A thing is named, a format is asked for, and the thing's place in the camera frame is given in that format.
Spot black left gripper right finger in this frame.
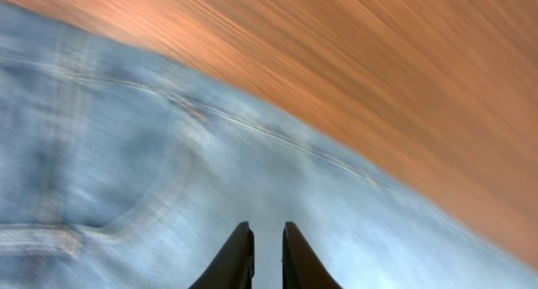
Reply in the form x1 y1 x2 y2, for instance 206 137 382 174
282 222 341 289

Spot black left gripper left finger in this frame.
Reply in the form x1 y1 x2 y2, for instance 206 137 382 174
189 222 255 289

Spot light blue denim jeans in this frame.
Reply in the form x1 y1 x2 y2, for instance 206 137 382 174
1 3 537 288

